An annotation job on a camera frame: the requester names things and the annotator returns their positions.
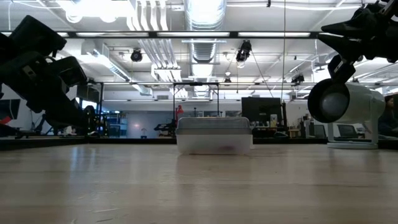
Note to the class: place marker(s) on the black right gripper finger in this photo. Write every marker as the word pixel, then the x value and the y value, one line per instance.
pixel 348 46
pixel 354 25

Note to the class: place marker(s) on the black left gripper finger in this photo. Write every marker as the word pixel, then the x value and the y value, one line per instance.
pixel 51 116
pixel 73 112

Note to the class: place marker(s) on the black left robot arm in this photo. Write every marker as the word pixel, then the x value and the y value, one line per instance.
pixel 5 62

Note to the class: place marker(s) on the translucent plastic supply box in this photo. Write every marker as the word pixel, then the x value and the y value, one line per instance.
pixel 214 144

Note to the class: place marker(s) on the person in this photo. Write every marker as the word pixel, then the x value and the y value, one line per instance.
pixel 388 118

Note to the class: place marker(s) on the grey laptop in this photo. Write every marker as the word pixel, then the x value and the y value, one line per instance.
pixel 347 131

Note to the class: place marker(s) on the black bracket with white label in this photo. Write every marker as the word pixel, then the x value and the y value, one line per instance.
pixel 343 70

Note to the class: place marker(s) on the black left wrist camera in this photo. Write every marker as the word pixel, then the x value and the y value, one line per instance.
pixel 73 73

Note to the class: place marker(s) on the black wall screen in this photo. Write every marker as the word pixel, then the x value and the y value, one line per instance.
pixel 9 109

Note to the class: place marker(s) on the black table edge rail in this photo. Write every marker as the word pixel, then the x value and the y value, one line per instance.
pixel 124 142

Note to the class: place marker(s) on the round black ceiling camera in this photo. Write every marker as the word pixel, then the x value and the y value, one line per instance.
pixel 136 56

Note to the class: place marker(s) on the black overhead camera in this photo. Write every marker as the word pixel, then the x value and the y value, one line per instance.
pixel 244 51

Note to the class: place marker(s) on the black horizontal frame beam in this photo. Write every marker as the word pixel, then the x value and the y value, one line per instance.
pixel 234 34

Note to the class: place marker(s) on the black stand frame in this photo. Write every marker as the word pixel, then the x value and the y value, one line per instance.
pixel 196 83

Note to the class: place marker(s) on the silver ceiling duct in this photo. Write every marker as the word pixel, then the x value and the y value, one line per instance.
pixel 205 12

